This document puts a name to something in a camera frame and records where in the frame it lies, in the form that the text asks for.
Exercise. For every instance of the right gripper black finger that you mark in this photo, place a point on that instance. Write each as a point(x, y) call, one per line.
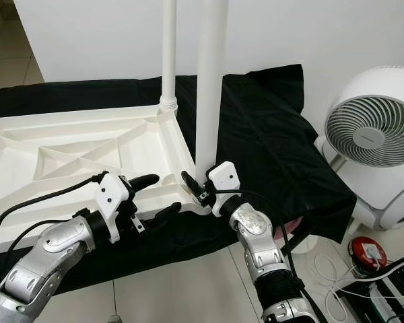
point(190, 182)

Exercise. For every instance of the white plastic children table top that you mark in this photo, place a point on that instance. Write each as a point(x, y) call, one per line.
point(81, 141)

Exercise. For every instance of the white plastic table leg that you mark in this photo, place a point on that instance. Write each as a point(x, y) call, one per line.
point(212, 94)
point(169, 54)

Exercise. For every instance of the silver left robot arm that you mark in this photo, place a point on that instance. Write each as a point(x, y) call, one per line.
point(60, 249)

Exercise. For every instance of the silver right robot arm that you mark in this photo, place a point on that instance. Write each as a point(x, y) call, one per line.
point(256, 235)

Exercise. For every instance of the black table cloth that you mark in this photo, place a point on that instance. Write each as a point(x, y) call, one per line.
point(289, 168)

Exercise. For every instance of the pink white round stool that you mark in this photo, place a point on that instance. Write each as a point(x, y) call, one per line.
point(289, 225)

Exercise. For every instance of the black metal stand pole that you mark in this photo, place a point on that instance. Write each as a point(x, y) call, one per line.
point(299, 240)

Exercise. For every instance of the grey robot foot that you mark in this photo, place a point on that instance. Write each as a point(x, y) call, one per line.
point(114, 319)

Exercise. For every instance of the red floor object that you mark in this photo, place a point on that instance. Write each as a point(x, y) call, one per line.
point(368, 253)

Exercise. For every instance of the white standing fan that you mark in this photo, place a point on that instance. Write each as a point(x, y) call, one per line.
point(374, 128)

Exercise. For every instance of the black metal floor rack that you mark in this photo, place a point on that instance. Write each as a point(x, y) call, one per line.
point(357, 306)

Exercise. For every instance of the white green plastic tool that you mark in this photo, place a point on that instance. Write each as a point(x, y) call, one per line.
point(382, 299)

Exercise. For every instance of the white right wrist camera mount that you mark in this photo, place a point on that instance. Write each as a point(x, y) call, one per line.
point(224, 178)

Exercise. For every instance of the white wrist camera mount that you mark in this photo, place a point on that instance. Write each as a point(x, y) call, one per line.
point(113, 195)
point(224, 178)

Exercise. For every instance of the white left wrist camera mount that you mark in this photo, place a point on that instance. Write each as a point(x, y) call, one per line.
point(113, 195)

